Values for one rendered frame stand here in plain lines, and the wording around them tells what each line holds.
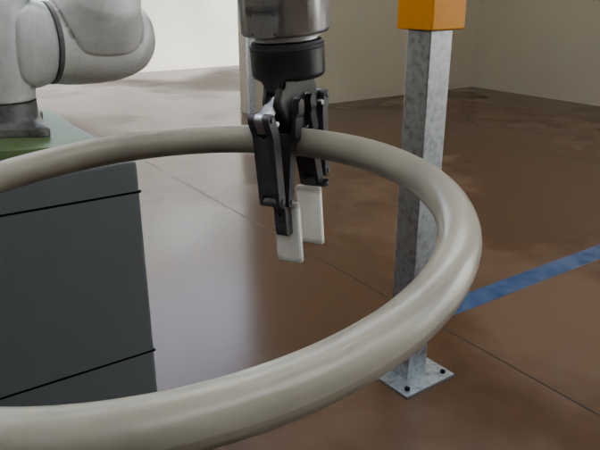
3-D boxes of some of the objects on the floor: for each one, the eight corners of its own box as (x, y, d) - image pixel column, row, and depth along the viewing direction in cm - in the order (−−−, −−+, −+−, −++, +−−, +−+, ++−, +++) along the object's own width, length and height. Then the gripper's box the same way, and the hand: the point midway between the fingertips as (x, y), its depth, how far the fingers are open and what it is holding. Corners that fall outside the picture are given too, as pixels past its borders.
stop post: (454, 376, 191) (492, -8, 153) (406, 400, 180) (435, -8, 142) (406, 347, 206) (430, -8, 168) (360, 368, 195) (374, -8, 157)
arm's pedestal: (-78, 465, 155) (-160, 145, 127) (121, 396, 182) (89, 118, 154) (-49, 624, 116) (-159, 212, 89) (198, 507, 143) (174, 162, 115)
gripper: (295, 27, 72) (308, 219, 81) (203, 50, 58) (231, 279, 67) (355, 26, 68) (362, 226, 78) (273, 51, 54) (293, 292, 64)
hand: (300, 225), depth 71 cm, fingers closed on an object, 4 cm apart
